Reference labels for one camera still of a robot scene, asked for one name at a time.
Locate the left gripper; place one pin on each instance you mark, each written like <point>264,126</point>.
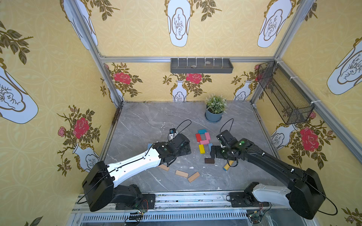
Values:
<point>184,145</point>

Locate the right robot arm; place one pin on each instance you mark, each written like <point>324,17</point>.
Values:
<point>302,190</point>

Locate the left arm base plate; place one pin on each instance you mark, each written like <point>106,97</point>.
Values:
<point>147,202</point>

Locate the grey wall shelf tray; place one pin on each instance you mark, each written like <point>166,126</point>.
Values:
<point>201,65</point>

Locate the pink block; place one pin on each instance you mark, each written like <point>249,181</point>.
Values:
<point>204,142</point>
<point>207,135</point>

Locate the yellow block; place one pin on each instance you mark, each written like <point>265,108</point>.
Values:
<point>201,149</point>

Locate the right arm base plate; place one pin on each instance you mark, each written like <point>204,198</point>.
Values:
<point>244,199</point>

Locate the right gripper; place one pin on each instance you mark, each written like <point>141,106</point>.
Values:
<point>216,152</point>

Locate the dark brown block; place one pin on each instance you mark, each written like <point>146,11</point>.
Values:
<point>209,161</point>

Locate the wooden block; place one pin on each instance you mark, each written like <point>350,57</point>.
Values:
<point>164,167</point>
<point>182,174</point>
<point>194,177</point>

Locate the wooden block middle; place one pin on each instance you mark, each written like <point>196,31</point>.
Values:
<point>182,174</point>

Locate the potted green plant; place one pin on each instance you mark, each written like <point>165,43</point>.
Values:
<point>215,107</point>

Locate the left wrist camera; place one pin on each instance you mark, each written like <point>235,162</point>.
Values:
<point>172,133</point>

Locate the teal block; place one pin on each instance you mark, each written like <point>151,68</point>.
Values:
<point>203,131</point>

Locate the wooden block right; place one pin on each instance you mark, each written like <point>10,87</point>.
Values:
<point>194,177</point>

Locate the red block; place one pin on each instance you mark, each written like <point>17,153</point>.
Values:
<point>198,137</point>

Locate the black wire mesh basket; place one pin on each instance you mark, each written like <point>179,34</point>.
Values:
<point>289,100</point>

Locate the circuit board with wires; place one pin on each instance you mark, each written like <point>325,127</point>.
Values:
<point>134,218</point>

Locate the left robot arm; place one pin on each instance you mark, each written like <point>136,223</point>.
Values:
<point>102,185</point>

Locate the wooden block left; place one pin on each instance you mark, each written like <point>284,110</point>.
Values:
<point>164,167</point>

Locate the aluminium rail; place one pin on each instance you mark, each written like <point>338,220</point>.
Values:
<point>192,207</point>

